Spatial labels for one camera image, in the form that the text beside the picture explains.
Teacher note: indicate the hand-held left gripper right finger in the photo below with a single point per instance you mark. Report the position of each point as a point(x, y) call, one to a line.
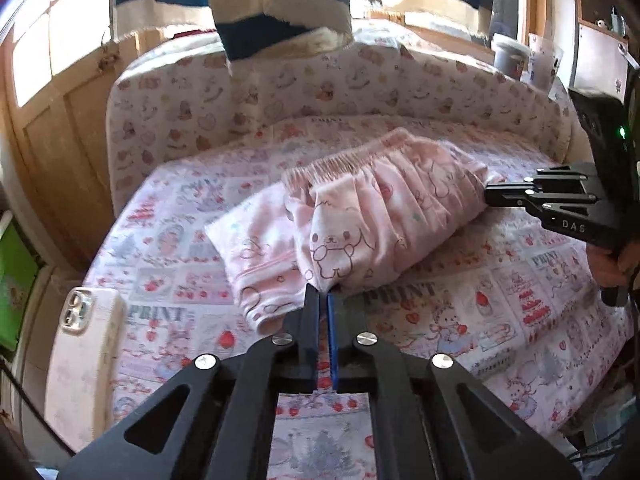
point(334, 345)

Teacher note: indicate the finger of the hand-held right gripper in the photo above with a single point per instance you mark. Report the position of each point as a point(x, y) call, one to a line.
point(575, 220)
point(565, 180)

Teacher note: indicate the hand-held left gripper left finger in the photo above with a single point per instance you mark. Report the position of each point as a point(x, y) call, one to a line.
point(311, 340)

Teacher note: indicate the pink printed pants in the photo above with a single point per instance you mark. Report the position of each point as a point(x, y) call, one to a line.
point(400, 200)

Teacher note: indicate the person's right hand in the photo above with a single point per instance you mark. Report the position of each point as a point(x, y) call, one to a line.
point(607, 270)

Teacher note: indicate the white cabinet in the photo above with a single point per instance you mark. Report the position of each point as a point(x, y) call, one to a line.
point(597, 60)

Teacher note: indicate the white printed cup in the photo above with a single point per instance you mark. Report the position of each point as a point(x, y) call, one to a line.
point(545, 62)

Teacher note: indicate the grey cup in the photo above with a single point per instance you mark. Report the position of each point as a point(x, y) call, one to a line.
point(510, 57)

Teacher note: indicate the phone in white case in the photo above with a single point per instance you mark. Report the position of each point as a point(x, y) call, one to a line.
point(85, 370)

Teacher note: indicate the padded printed backrest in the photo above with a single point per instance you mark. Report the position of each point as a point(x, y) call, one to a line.
point(200, 110)

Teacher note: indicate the green storage box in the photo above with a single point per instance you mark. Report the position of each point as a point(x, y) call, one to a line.
point(15, 285)

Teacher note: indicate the striped knitted sweater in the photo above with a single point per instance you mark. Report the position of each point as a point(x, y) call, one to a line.
point(280, 10)

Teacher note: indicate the wooden door with window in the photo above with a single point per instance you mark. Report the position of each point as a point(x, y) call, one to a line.
point(60, 110)

